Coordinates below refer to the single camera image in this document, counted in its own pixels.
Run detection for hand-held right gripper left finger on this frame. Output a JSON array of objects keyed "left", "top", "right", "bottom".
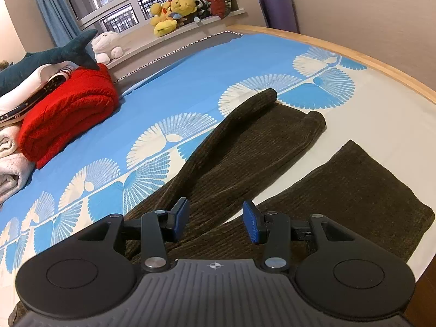
[{"left": 73, "top": 198, "right": 190, "bottom": 273}]

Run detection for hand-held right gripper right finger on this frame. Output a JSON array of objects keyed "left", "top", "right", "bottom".
[{"left": 243, "top": 200, "right": 368, "bottom": 273}]

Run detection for dark olive corduroy pants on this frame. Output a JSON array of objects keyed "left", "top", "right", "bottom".
[{"left": 7, "top": 88, "right": 426, "bottom": 327}]

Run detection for blue white printed bed sheet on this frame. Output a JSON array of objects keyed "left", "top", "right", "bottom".
[{"left": 0, "top": 31, "right": 436, "bottom": 276}]

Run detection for red folded blanket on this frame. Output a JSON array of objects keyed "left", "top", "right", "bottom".
[{"left": 19, "top": 63, "right": 120, "bottom": 170}]

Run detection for white window sill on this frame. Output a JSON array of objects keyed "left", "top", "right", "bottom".
[{"left": 104, "top": 7, "right": 249, "bottom": 77}]

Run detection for dark patterned folded cloth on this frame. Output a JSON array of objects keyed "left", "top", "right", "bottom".
[{"left": 0, "top": 70, "right": 74, "bottom": 125}]

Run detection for white plush toy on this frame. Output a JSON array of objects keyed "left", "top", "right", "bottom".
[{"left": 91, "top": 31, "right": 124, "bottom": 65}]

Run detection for yellow duck plush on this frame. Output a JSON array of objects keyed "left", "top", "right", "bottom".
[{"left": 151, "top": 3, "right": 178, "bottom": 37}]

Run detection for yellow bear plush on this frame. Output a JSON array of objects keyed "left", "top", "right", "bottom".
[{"left": 169, "top": 0, "right": 199, "bottom": 25}]

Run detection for black white striped plush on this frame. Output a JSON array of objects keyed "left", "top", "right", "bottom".
[{"left": 193, "top": 0, "right": 212, "bottom": 20}]

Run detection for purple rolled mat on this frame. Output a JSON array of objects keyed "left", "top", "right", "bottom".
[{"left": 258, "top": 0, "right": 300, "bottom": 35}]

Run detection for teal shark plush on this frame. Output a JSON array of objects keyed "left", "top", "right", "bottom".
[{"left": 0, "top": 29, "right": 100, "bottom": 98}]

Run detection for blue curtain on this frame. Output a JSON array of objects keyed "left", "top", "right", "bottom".
[{"left": 27, "top": 0, "right": 83, "bottom": 51}]

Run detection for wooden bed frame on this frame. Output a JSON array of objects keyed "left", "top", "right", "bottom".
[{"left": 226, "top": 24, "right": 436, "bottom": 105}]

